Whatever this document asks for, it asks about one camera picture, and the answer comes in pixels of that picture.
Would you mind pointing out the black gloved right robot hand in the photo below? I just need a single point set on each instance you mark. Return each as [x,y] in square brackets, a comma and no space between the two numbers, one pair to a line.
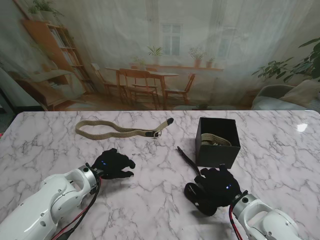
[217,190]

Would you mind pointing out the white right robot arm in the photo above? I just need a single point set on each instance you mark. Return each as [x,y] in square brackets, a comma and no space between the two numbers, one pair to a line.
[267,220]

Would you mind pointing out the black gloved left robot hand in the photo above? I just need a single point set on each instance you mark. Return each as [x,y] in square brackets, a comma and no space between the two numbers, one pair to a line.
[112,165]

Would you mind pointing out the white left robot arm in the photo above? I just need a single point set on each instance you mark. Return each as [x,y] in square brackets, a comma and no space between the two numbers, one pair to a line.
[50,207]

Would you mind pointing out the beige braided belt silver buckle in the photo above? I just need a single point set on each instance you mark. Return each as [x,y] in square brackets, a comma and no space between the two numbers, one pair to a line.
[85,123]
[215,140]

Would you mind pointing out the printed room scene backdrop curtain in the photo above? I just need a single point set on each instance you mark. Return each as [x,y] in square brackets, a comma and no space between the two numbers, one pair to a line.
[160,25]

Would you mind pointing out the black square storage box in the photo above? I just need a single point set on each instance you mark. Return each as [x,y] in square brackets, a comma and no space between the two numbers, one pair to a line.
[220,155]

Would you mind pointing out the black woven belt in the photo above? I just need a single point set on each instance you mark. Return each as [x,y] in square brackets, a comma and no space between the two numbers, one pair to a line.
[191,192]

